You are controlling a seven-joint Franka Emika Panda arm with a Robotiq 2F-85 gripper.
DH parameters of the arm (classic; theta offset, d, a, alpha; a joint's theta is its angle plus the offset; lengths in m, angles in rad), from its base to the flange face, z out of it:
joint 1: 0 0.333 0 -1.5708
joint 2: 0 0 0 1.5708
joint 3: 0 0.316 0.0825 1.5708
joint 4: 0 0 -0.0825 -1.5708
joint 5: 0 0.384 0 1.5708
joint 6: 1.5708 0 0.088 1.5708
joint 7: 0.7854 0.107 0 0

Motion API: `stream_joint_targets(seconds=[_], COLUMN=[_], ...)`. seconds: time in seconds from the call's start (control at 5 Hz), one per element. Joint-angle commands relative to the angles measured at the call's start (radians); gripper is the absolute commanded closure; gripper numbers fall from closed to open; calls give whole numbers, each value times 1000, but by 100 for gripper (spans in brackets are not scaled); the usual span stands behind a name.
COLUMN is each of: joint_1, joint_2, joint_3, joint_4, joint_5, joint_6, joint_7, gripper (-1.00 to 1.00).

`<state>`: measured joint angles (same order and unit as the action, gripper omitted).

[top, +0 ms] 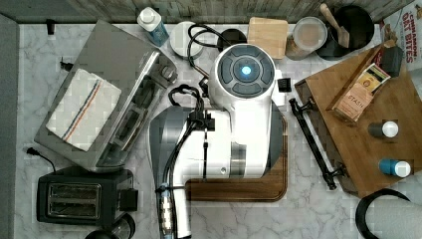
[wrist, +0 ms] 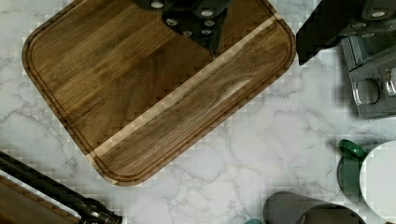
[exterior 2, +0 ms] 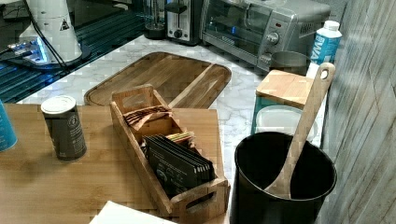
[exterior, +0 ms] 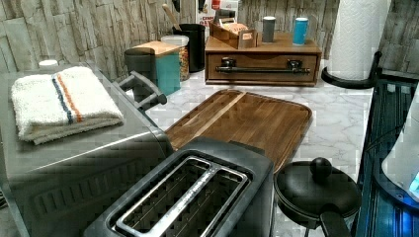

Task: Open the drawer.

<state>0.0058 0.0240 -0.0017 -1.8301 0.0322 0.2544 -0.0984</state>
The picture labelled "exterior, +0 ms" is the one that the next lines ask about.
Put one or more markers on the wooden tea box organizer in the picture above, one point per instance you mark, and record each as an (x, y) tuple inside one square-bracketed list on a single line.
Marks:
[(241, 39)]

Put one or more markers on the black cylindrical container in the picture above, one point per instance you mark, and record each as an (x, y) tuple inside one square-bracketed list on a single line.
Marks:
[(143, 61)]

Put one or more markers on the wooden drawer cabinet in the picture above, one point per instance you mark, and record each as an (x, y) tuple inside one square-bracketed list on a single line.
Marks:
[(282, 44)]

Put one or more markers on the red white box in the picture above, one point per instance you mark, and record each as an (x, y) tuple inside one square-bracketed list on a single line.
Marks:
[(206, 10)]

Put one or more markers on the wooden cutting board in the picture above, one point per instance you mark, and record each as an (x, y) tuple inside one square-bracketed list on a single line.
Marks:
[(273, 125)]

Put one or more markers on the black utensil holder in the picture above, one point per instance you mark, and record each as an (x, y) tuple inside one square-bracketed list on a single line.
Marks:
[(196, 44)]

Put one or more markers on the white paper towel roll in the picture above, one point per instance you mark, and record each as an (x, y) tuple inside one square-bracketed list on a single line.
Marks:
[(358, 30)]

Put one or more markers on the black pan lid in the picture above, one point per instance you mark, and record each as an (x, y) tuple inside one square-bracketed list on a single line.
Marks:
[(316, 194)]

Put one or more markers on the clear cereal jar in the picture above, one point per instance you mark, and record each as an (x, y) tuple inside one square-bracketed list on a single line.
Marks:
[(182, 42)]

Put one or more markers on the stainless steel toaster oven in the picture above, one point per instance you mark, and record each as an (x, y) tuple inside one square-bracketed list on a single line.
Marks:
[(57, 189)]

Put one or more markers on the grey cup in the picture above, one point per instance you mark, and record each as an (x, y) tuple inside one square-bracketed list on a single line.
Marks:
[(268, 28)]

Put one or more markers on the black paper towel holder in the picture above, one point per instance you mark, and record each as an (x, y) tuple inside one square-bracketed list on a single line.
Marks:
[(363, 84)]

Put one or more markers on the wooden spoon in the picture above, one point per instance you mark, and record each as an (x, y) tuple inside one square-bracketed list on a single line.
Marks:
[(171, 17)]

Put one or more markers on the black dish rack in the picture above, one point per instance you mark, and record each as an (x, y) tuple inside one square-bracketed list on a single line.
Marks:
[(386, 210)]

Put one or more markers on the black two-slot toaster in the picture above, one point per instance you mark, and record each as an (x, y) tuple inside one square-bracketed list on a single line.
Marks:
[(208, 188)]

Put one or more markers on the white striped folded towel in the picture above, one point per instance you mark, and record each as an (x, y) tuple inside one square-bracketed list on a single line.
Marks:
[(53, 106)]

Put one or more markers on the teal canister with wooden lid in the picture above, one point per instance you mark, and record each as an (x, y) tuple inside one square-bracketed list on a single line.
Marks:
[(167, 64)]

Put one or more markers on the blue cup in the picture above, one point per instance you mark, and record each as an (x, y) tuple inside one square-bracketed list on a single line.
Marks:
[(299, 30)]

